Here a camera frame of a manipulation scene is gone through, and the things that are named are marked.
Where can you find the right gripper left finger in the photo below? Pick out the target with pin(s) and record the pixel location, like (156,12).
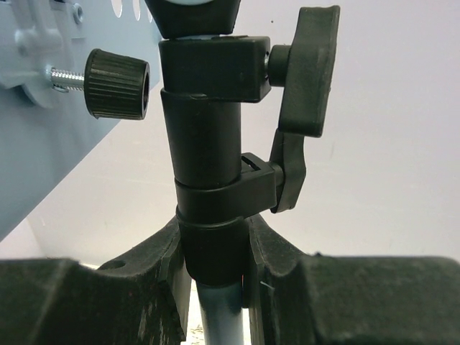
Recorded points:
(139,297)

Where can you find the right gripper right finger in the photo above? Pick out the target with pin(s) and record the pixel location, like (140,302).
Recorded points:
(297,298)

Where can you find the light blue music stand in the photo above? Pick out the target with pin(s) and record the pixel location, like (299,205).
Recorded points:
(237,110)

